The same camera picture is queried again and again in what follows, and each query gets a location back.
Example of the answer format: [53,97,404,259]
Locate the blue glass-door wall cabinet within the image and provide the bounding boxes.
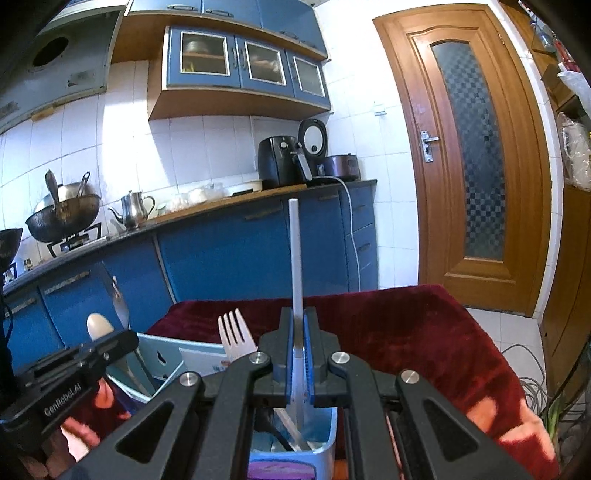
[148,25,333,121]

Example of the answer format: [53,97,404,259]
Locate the wooden door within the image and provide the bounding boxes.
[373,4,552,317]

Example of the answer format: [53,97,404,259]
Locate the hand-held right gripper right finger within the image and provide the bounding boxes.
[304,308,532,480]

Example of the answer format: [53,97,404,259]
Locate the light blue utensil holder box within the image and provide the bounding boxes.
[107,332,339,480]

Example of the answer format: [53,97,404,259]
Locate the blue upper cabinet row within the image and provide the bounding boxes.
[124,0,331,61]

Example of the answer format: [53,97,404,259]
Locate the black rice cooker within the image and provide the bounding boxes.
[298,117,340,188]

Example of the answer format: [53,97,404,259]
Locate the white-handled fork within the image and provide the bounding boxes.
[218,308,258,363]

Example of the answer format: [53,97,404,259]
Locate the large black wok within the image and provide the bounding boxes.
[25,194,101,243]

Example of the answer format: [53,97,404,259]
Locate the wooden wall shelf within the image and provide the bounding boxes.
[501,0,591,116]

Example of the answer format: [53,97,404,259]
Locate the steel basin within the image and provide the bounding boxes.
[36,182,100,213]

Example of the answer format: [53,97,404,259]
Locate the metal door handle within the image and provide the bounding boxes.
[419,130,439,163]

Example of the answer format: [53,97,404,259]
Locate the gas stove grate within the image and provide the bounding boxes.
[46,223,105,258]

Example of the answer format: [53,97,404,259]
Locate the black spoon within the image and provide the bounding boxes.
[257,408,296,453]

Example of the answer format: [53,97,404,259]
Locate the blue base cabinets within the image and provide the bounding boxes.
[0,180,378,370]

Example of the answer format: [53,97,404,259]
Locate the brown slow cooker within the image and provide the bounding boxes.
[323,154,361,182]

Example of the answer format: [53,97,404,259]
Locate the white plastic bag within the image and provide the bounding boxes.
[556,69,591,121]

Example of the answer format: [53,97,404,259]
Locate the grey floor cables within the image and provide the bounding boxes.
[501,342,561,416]

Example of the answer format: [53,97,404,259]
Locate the white power cable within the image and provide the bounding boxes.
[323,175,364,292]

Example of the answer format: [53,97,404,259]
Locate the white-handled knife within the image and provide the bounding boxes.
[287,198,311,409]

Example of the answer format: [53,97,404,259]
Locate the black air fryer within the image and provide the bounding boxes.
[257,135,308,190]

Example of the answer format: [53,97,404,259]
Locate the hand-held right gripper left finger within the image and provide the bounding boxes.
[69,307,297,480]

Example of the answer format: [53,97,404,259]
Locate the grey range hood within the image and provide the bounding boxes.
[0,0,127,134]

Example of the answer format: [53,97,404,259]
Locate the white dishes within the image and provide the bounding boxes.
[173,182,264,205]

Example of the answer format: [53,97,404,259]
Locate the steel teapot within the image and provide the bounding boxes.
[107,190,156,232]

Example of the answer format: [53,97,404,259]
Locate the white spoon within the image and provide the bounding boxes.
[87,313,115,342]

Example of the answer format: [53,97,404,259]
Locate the long-handled ladle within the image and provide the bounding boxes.
[45,169,64,219]

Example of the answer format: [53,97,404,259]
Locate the small black wok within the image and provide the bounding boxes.
[0,227,24,273]

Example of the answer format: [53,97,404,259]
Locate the red and pink printed blanket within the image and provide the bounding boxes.
[60,284,561,480]

